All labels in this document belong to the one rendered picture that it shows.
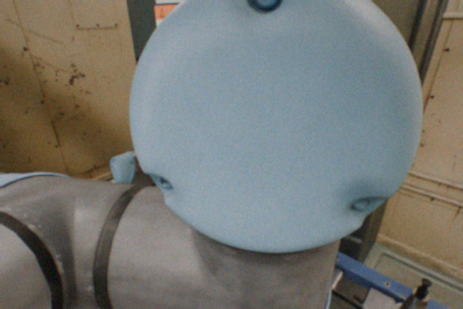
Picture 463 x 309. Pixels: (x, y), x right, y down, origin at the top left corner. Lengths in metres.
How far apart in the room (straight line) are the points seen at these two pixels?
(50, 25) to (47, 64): 0.17
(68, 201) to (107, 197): 0.02
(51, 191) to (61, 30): 1.45
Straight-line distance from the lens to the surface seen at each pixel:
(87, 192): 0.18
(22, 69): 1.57
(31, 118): 1.60
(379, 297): 0.72
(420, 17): 1.06
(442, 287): 1.78
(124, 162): 0.68
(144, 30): 0.68
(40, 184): 0.20
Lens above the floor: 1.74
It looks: 27 degrees down
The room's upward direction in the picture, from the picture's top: 1 degrees counter-clockwise
